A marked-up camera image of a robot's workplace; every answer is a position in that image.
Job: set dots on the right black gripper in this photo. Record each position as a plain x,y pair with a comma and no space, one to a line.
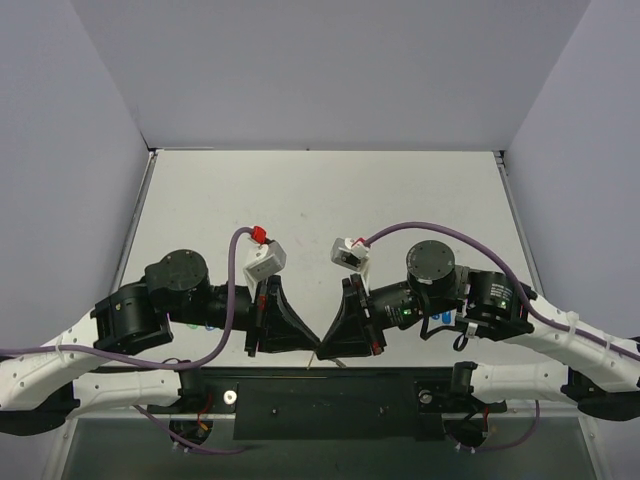
364,313

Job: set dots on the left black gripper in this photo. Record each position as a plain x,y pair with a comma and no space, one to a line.
258,315

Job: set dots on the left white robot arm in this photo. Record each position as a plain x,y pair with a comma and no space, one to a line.
41,391

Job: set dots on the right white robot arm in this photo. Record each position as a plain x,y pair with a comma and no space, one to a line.
597,373

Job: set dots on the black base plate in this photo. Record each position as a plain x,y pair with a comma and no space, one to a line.
295,403

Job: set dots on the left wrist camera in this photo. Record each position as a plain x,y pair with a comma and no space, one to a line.
263,261

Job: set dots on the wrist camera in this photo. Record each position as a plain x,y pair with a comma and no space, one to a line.
353,254
263,261

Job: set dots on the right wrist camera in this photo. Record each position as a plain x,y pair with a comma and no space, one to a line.
353,254

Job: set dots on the aluminium frame rail left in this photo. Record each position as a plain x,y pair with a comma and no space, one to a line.
95,209

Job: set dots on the aluminium frame rail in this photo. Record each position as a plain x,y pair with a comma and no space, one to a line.
95,209
499,156

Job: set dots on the aluminium frame rail right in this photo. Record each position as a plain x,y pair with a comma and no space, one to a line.
499,156

